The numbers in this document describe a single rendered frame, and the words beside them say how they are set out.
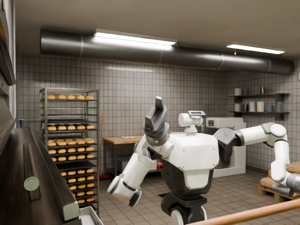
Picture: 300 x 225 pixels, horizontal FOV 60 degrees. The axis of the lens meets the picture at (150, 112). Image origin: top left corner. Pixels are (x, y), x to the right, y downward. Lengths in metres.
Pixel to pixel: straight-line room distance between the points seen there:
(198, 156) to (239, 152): 5.18
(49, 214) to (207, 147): 1.03
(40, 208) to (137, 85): 5.79
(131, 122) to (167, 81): 1.38
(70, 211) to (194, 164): 1.01
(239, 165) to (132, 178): 5.57
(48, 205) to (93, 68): 5.48
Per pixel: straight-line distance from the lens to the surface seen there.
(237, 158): 6.46
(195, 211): 1.41
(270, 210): 1.01
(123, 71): 6.03
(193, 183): 1.33
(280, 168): 1.43
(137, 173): 1.07
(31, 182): 0.33
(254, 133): 1.52
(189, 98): 6.84
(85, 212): 0.97
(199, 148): 1.29
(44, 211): 0.39
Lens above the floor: 1.54
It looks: 1 degrees down
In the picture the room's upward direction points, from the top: straight up
